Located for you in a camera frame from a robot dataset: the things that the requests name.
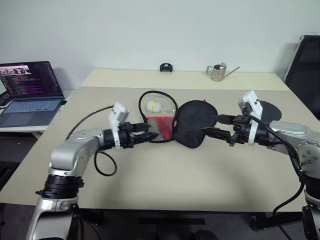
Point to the black and red paddle case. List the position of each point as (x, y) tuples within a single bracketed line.
[(192, 125)]

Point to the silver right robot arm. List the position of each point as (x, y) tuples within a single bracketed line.
[(290, 132)]

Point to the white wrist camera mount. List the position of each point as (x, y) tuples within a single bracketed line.
[(117, 112), (252, 105)]

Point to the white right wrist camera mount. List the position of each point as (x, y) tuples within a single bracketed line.
[(252, 105)]

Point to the dark device beside laptop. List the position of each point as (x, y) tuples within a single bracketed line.
[(4, 100)]

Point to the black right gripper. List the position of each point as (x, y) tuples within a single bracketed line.
[(241, 128)]

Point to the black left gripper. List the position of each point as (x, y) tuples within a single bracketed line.
[(126, 136)]

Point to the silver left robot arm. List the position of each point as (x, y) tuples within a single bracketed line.
[(75, 155)]

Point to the open blue laptop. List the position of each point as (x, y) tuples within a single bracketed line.
[(30, 85)]

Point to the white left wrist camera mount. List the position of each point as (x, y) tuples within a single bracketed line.
[(117, 112)]

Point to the black office chair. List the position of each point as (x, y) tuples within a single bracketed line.
[(305, 72)]

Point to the small black clip object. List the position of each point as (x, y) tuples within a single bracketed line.
[(166, 68)]

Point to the silver metal watering can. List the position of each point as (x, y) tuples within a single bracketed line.
[(218, 73)]

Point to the white yellow plush charm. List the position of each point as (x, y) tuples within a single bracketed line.
[(153, 106)]

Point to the black table frame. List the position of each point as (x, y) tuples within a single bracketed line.
[(275, 220)]

